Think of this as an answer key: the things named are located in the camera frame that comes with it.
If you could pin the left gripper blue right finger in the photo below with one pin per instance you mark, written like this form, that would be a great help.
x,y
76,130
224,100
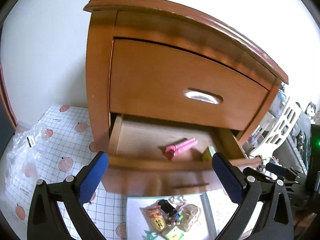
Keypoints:
x,y
246,188

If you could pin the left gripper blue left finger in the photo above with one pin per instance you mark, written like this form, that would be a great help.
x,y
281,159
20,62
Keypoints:
x,y
45,220

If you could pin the colourful building block toy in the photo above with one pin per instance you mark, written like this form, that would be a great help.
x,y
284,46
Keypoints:
x,y
175,219

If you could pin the rice cracker snack packet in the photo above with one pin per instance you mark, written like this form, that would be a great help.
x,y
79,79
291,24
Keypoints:
x,y
156,218

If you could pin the white slatted crate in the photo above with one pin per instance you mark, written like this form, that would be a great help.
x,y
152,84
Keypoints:
x,y
278,133

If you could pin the clear plastic bag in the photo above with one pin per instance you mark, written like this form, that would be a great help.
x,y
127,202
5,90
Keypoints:
x,y
24,163

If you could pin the white tray with teal rim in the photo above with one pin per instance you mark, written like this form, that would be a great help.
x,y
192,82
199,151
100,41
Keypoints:
x,y
137,221

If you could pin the grid pomegranate pattern mat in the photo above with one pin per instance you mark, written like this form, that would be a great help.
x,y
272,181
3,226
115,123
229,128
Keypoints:
x,y
70,148

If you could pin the yellow green small box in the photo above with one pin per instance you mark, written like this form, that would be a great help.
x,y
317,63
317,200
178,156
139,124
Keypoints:
x,y
208,153

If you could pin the pastel pipe cleaner loop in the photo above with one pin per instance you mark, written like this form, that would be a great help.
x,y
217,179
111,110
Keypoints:
x,y
177,200

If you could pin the green white card packet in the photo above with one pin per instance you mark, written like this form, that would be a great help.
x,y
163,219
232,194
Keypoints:
x,y
173,233

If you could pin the teal plastic toy piece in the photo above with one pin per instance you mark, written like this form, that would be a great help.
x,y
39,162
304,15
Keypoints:
x,y
149,235

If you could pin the black toy car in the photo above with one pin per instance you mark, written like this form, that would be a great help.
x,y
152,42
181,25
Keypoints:
x,y
167,207

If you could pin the pink plastic clip toy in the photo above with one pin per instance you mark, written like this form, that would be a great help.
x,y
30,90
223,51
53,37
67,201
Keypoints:
x,y
176,149

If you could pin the brown wooden nightstand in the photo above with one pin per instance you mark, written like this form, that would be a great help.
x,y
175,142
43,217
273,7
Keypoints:
x,y
176,26

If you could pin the upper wooden drawer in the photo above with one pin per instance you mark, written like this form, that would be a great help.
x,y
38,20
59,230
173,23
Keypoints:
x,y
161,82

